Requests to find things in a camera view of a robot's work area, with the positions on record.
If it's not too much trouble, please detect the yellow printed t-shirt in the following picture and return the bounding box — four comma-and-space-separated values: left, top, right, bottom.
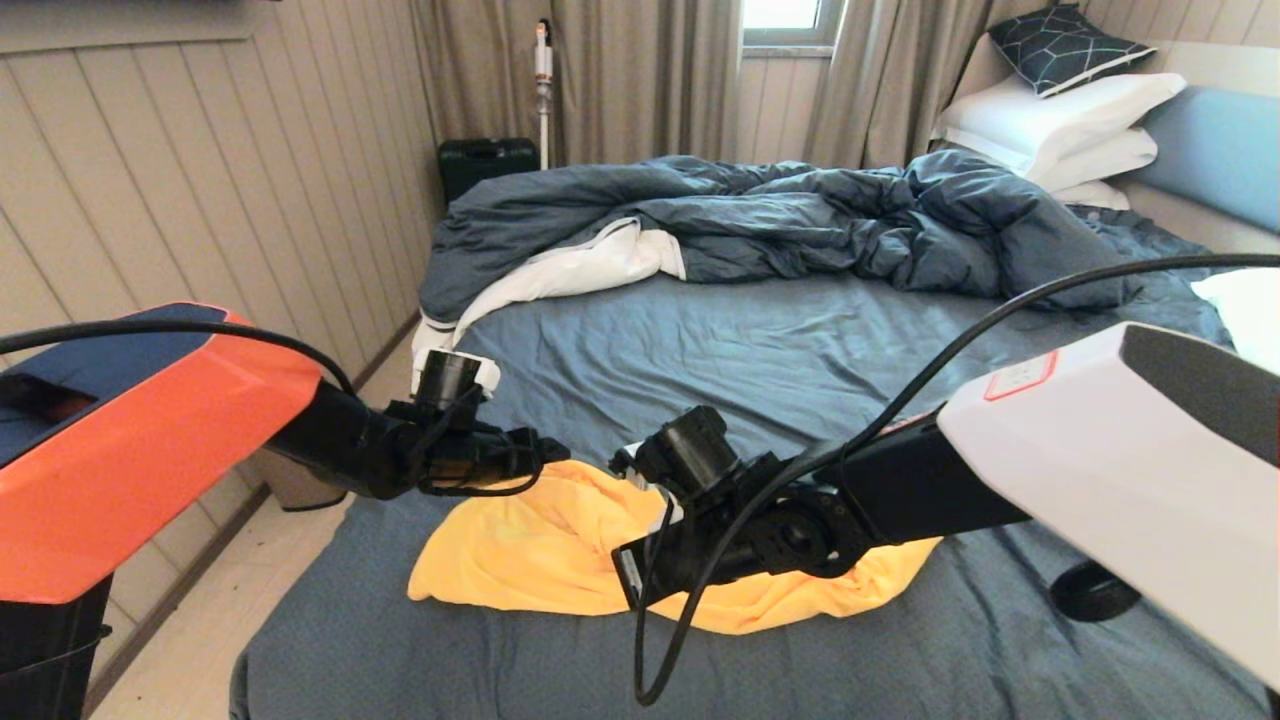
407, 460, 943, 636

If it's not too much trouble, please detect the brown trash bin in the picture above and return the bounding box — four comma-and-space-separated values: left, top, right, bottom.
255, 455, 351, 513

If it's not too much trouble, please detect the grey-blue bed sheet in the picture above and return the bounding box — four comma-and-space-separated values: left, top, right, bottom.
228, 205, 1280, 720

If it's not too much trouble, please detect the dark green hard case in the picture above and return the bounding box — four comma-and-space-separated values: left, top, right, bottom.
438, 139, 541, 206

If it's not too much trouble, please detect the dark blue crumpled duvet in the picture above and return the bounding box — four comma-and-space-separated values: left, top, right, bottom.
419, 150, 1143, 326

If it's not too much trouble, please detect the beige curtain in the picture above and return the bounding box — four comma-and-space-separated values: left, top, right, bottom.
408, 0, 741, 169
803, 0, 1056, 169

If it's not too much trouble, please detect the white stick vacuum cleaner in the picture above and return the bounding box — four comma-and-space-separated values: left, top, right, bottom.
533, 22, 556, 171

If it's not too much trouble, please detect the large white pillow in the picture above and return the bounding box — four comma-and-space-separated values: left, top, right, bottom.
935, 70, 1188, 161

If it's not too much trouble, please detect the dark patterned cushion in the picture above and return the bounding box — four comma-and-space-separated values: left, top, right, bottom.
986, 3, 1156, 98

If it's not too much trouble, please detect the blue headboard cushion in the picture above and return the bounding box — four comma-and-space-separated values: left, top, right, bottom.
1135, 84, 1280, 236

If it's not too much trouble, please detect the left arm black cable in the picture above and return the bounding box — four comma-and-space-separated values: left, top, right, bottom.
0, 318, 359, 396

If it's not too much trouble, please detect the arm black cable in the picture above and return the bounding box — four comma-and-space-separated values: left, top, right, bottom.
633, 253, 1280, 707
0, 318, 359, 396

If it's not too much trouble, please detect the window with grey frame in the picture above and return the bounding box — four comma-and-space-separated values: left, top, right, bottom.
740, 0, 846, 56

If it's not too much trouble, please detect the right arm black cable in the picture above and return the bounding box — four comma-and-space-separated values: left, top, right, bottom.
633, 253, 1280, 707

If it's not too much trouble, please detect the beige headboard frame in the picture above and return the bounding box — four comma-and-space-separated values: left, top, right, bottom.
930, 35, 1280, 269

